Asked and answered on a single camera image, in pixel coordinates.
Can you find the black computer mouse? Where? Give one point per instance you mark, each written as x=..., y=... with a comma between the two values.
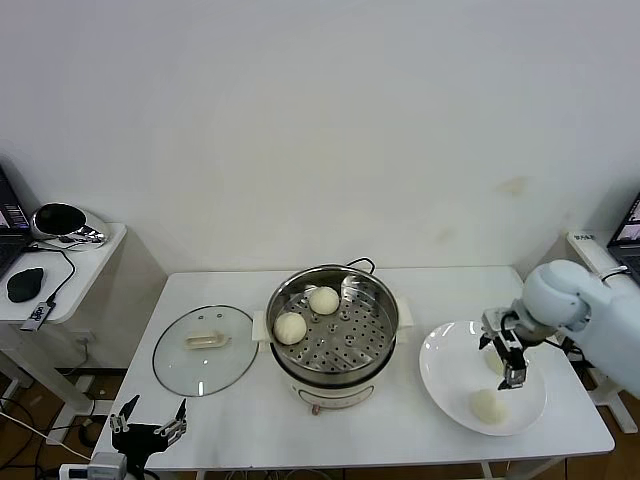
x=25, y=285

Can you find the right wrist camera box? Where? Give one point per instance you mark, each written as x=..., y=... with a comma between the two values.
x=492, y=319

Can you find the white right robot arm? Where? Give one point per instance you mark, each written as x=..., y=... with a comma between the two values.
x=555, y=295

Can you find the stainless steel steamer basket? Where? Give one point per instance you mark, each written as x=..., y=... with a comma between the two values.
x=350, y=345

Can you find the white round plate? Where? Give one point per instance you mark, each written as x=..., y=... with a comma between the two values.
x=450, y=375

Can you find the grey usb hub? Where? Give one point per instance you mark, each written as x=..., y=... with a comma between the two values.
x=36, y=316

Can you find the cream electric cooker base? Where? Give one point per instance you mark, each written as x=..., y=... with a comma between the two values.
x=330, y=395

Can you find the white steamed baozi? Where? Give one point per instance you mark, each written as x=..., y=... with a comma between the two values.
x=290, y=328
x=490, y=406
x=325, y=300
x=492, y=362

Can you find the black laptop beside printed label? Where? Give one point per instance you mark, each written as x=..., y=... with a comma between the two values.
x=627, y=235

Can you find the white side table with mouse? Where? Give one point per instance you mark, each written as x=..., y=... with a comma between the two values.
x=95, y=270

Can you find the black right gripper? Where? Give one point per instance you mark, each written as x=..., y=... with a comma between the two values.
x=512, y=351

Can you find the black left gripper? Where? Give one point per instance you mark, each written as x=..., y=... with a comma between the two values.
x=140, y=440

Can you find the black laptop with pink screen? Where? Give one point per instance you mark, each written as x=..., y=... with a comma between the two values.
x=10, y=240

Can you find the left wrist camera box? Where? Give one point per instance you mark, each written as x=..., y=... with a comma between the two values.
x=102, y=467

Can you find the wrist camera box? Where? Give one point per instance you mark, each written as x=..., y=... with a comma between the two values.
x=492, y=319
x=102, y=467

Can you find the white side table with label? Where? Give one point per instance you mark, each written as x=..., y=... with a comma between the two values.
x=582, y=250

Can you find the dark round floor object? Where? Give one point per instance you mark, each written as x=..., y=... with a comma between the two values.
x=91, y=433

